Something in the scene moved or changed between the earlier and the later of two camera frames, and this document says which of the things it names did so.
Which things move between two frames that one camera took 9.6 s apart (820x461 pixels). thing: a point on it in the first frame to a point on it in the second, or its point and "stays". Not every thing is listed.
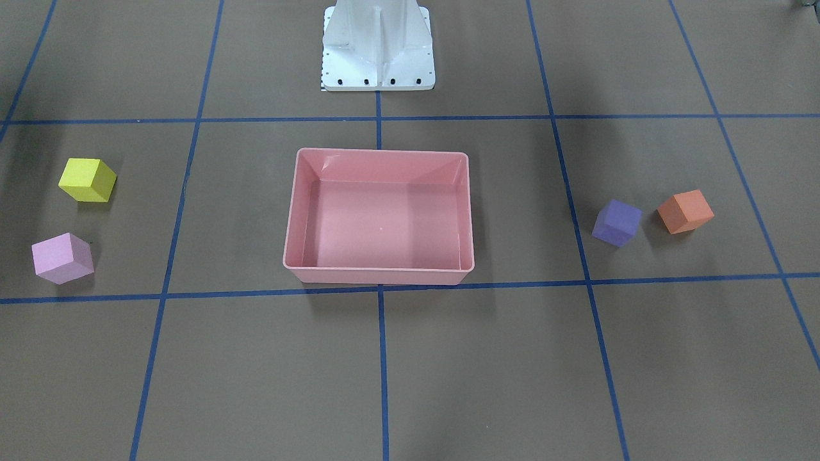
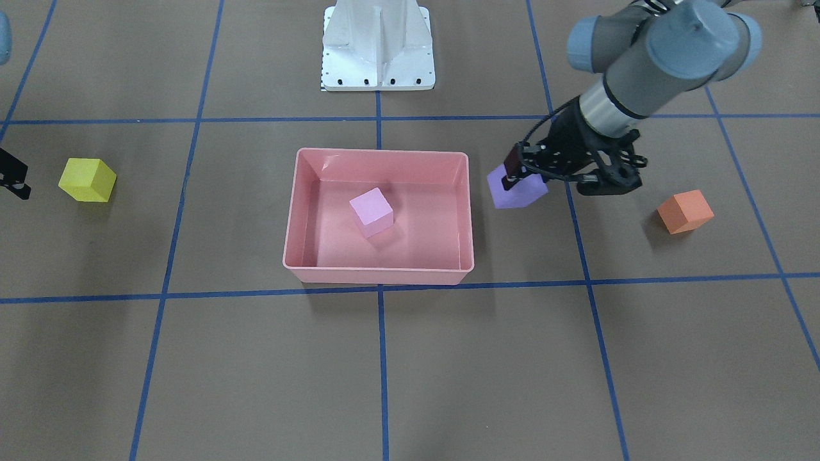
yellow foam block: [87, 179] stays
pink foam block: [63, 258] to [373, 212]
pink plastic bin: [380, 216] stays
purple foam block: [617, 223] to [530, 189]
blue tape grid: [588, 282] stays
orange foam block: [685, 211] stays
